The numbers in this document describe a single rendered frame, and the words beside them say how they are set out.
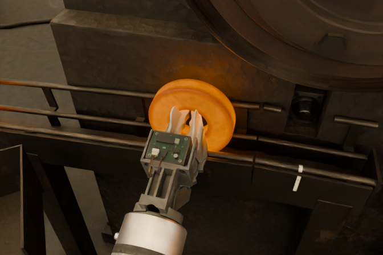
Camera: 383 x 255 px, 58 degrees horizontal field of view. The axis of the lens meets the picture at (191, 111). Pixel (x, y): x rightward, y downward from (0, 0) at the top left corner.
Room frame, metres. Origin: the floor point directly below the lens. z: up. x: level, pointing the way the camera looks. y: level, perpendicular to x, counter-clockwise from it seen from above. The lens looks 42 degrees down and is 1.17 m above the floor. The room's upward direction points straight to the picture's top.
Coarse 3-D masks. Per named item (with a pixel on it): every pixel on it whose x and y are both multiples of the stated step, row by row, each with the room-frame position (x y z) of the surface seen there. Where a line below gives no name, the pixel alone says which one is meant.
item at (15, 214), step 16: (0, 160) 0.40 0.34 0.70; (16, 160) 0.41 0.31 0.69; (0, 176) 0.39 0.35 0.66; (16, 176) 0.40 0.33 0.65; (32, 176) 0.39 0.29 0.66; (0, 192) 0.39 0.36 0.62; (16, 192) 0.40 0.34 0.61; (32, 192) 0.35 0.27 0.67; (0, 208) 0.36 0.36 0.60; (16, 208) 0.36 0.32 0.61; (32, 208) 0.32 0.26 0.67; (0, 224) 0.33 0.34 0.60; (16, 224) 0.33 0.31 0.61; (32, 224) 0.29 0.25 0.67; (0, 240) 0.30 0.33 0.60; (16, 240) 0.30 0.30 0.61; (32, 240) 0.26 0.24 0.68
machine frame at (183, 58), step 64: (64, 0) 0.63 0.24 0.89; (128, 0) 0.60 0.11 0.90; (64, 64) 0.58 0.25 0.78; (128, 64) 0.54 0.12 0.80; (192, 64) 0.51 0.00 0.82; (128, 128) 0.55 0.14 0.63; (256, 128) 0.48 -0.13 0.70; (320, 128) 0.45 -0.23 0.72; (128, 192) 0.55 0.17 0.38; (192, 192) 0.51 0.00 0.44
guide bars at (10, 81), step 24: (48, 96) 0.58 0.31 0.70; (144, 96) 0.52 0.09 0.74; (96, 120) 0.53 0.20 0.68; (120, 120) 0.52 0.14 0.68; (144, 120) 0.52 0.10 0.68; (240, 120) 0.48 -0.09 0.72; (336, 120) 0.43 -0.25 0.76; (360, 120) 0.43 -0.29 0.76; (240, 144) 0.46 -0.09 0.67; (288, 144) 0.43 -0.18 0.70
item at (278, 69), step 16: (192, 0) 0.41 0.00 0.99; (208, 0) 0.41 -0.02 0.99; (208, 16) 0.41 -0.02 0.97; (224, 32) 0.40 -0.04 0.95; (240, 48) 0.39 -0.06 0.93; (256, 48) 0.39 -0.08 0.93; (256, 64) 0.39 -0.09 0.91; (272, 64) 0.38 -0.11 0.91; (288, 64) 0.38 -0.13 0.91; (288, 80) 0.38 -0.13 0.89; (304, 80) 0.37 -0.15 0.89; (320, 80) 0.37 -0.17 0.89; (336, 80) 0.36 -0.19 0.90; (352, 80) 0.36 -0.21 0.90; (368, 80) 0.35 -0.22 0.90
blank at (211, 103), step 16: (176, 80) 0.48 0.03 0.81; (192, 80) 0.47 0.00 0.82; (160, 96) 0.45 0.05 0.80; (176, 96) 0.45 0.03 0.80; (192, 96) 0.44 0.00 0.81; (208, 96) 0.44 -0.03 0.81; (224, 96) 0.45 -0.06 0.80; (160, 112) 0.45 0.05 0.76; (208, 112) 0.43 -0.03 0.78; (224, 112) 0.43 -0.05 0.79; (160, 128) 0.45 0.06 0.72; (208, 128) 0.43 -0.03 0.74; (224, 128) 0.43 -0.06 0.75; (208, 144) 0.43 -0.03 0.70; (224, 144) 0.42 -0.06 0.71
